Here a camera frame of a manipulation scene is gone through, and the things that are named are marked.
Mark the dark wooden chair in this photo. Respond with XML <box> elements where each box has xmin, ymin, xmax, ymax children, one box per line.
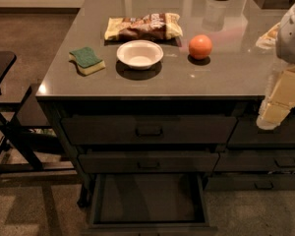
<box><xmin>0</xmin><ymin>51</ymin><xmax>74</xmax><ymax>174</ymax></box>

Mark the white paper bowl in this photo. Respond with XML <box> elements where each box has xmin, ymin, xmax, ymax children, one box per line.
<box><xmin>116</xmin><ymin>40</ymin><xmax>163</xmax><ymax>70</ymax></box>

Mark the middle right drawer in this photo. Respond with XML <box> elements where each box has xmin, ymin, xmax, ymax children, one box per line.
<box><xmin>214</xmin><ymin>150</ymin><xmax>295</xmax><ymax>172</ymax></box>

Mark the top left drawer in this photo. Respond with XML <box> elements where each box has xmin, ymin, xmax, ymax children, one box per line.
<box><xmin>61</xmin><ymin>115</ymin><xmax>236</xmax><ymax>145</ymax></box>

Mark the bottom right drawer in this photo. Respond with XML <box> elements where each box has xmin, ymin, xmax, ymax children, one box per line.
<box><xmin>205</xmin><ymin>175</ymin><xmax>295</xmax><ymax>191</ymax></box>

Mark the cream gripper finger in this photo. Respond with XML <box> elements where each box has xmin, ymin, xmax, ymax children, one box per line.
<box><xmin>258</xmin><ymin>101</ymin><xmax>290</xmax><ymax>126</ymax></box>

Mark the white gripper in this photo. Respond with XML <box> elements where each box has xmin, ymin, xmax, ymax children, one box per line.
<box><xmin>269</xmin><ymin>3</ymin><xmax>295</xmax><ymax>109</ymax></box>

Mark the orange fruit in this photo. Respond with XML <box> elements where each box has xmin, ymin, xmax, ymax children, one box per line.
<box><xmin>189</xmin><ymin>34</ymin><xmax>212</xmax><ymax>60</ymax></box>

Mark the brown chip bag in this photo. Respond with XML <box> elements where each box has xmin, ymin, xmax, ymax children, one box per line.
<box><xmin>104</xmin><ymin>13</ymin><xmax>183</xmax><ymax>41</ymax></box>

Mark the green and yellow sponge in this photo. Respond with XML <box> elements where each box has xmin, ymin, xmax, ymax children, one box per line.
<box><xmin>69</xmin><ymin>47</ymin><xmax>105</xmax><ymax>76</ymax></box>

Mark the middle left drawer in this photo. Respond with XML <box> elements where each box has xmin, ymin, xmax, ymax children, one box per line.
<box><xmin>78</xmin><ymin>150</ymin><xmax>218</xmax><ymax>173</ymax></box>

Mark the top right drawer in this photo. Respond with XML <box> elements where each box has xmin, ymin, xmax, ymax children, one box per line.
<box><xmin>227</xmin><ymin>116</ymin><xmax>295</xmax><ymax>148</ymax></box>

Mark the open bottom left drawer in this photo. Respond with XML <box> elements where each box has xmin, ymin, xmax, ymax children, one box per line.
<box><xmin>82</xmin><ymin>173</ymin><xmax>217</xmax><ymax>236</ymax></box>

